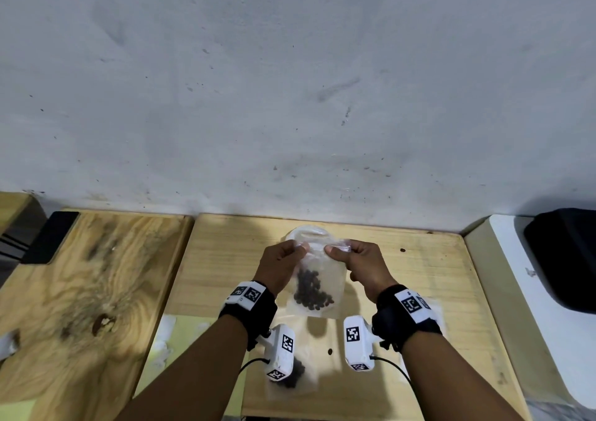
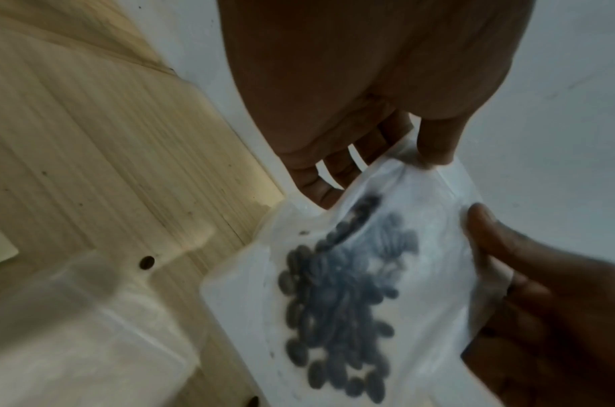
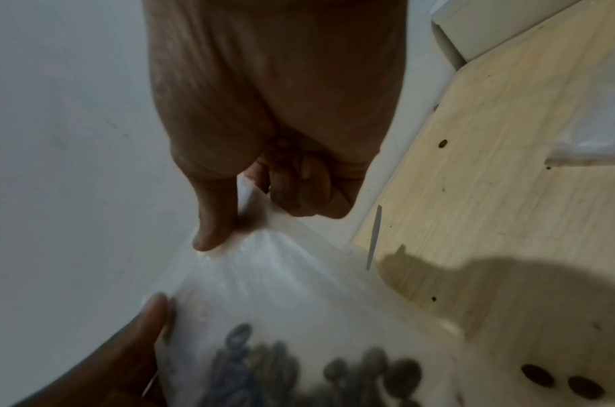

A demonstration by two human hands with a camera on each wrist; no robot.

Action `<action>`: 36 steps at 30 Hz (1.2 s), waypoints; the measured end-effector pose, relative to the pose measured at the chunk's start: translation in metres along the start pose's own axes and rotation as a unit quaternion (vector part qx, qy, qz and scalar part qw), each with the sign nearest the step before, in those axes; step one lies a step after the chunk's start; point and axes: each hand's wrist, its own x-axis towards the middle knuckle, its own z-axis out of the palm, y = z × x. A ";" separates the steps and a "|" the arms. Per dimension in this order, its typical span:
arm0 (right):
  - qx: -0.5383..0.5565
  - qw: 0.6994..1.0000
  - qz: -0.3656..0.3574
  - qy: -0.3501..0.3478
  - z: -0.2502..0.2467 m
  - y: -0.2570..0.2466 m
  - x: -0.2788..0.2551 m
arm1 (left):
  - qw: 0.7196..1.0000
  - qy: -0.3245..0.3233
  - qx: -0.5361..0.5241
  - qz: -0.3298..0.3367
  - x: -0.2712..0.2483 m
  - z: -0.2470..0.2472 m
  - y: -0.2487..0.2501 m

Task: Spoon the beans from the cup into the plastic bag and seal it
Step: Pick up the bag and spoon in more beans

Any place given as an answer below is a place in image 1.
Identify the black bag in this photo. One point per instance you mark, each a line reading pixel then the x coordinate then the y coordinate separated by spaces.
pixel 565 257

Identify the person's left hand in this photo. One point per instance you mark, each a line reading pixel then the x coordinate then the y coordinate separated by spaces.
pixel 277 267

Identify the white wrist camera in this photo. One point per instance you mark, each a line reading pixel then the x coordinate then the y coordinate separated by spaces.
pixel 358 341
pixel 281 351

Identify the dark seeds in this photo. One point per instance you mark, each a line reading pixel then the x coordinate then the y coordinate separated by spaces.
pixel 313 292
pixel 295 374

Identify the black right wristband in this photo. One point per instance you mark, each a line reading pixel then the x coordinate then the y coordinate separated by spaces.
pixel 400 316

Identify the person's left forearm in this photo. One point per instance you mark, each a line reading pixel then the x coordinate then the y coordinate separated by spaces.
pixel 191 374

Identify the person's right hand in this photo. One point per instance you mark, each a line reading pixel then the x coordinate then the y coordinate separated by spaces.
pixel 370 269

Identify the person's right forearm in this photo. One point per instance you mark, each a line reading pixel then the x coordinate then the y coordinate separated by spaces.
pixel 456 383

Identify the black wristband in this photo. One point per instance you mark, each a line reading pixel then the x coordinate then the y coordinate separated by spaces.
pixel 400 316
pixel 251 311

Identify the yellow paper sheet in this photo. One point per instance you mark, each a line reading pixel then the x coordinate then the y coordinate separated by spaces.
pixel 16 411

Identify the black left wristband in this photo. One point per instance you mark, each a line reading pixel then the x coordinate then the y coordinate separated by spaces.
pixel 251 311

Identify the black flat phone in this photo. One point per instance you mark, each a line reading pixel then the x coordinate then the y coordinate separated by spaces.
pixel 51 236

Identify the white cabinet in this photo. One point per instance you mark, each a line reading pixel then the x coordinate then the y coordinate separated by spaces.
pixel 507 309

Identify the yellow label backing sheet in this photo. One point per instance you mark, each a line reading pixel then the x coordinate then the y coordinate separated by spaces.
pixel 186 327

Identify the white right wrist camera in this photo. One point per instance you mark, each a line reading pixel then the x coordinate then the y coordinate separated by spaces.
pixel 358 341

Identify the dark grey furniture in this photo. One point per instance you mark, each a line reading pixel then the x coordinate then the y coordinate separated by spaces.
pixel 16 243

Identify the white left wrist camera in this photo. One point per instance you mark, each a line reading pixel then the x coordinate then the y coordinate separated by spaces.
pixel 281 351

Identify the small clear plastic bag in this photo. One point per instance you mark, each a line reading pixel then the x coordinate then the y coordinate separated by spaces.
pixel 326 267
pixel 312 379

